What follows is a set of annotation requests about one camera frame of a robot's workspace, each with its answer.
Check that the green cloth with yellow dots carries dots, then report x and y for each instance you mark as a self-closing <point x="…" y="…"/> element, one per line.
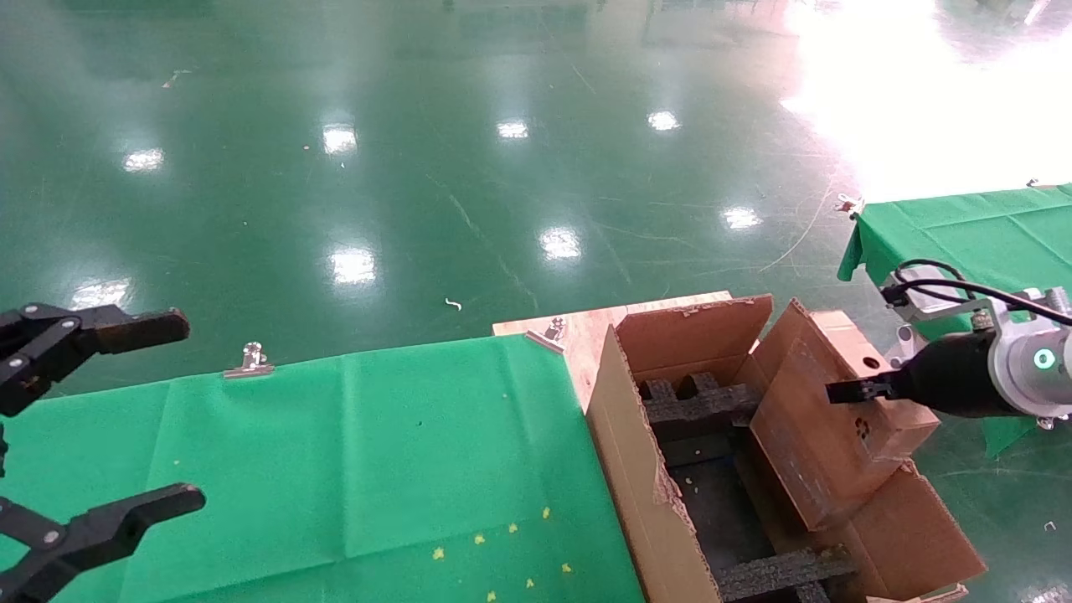
<point x="335" y="469"/>

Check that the large open cardboard carton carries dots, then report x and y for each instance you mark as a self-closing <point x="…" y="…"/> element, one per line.
<point x="636" y="469"/>

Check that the plain green table cloth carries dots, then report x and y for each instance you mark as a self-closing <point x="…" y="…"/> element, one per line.
<point x="963" y="230"/>

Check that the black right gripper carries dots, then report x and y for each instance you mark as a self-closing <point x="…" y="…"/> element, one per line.
<point x="955" y="377"/>

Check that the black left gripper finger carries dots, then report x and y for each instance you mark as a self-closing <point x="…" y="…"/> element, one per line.
<point x="100" y="528"/>
<point x="100" y="331"/>

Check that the small cardboard box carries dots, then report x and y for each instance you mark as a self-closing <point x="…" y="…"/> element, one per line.
<point x="804" y="435"/>

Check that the black foam insert block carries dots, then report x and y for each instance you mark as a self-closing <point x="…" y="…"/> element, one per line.
<point x="695" y="402"/>
<point x="779" y="574"/>

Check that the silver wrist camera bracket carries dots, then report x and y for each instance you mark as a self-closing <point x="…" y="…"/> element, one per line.
<point x="930" y="293"/>

